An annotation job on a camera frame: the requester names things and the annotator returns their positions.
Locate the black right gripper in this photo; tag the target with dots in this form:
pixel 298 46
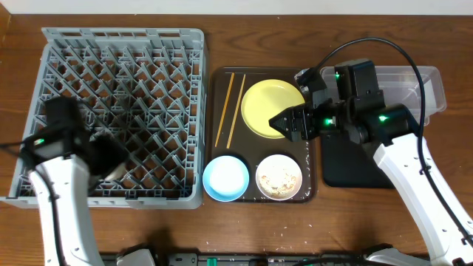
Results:
pixel 307 123

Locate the white bowl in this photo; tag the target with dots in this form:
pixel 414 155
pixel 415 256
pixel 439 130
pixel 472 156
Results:
pixel 279 177

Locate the light blue bowl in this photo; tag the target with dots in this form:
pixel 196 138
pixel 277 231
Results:
pixel 226 178

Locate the white cup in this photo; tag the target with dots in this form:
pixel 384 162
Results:
pixel 116 173

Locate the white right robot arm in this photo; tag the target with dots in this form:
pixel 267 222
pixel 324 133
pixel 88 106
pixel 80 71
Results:
pixel 394 139

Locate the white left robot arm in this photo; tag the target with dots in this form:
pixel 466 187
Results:
pixel 64 163

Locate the grey dishwasher rack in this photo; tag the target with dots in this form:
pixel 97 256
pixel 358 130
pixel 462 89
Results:
pixel 145 87

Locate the yellow plate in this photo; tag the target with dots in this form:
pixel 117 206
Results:
pixel 263 101

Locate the dark brown serving tray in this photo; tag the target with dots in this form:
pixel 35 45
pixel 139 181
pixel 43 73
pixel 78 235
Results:
pixel 249 147

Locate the black plastic bin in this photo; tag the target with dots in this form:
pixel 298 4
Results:
pixel 347 155

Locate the clear plastic bin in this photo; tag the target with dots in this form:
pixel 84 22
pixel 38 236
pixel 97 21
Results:
pixel 365 87

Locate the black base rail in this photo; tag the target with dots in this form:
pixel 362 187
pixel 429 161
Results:
pixel 146 255

